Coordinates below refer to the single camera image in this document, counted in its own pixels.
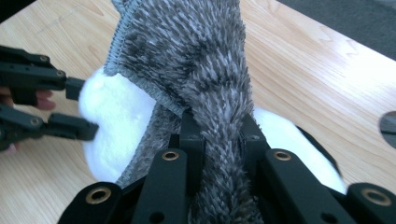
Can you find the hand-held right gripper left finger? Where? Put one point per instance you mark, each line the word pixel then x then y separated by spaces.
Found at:
pixel 193 140

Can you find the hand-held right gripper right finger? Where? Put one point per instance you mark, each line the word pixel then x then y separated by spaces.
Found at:
pixel 252 140

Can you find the panda plush toy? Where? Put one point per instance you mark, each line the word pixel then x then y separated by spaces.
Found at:
pixel 118 109

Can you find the grey fuzzy sock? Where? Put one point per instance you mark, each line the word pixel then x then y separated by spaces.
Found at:
pixel 193 62

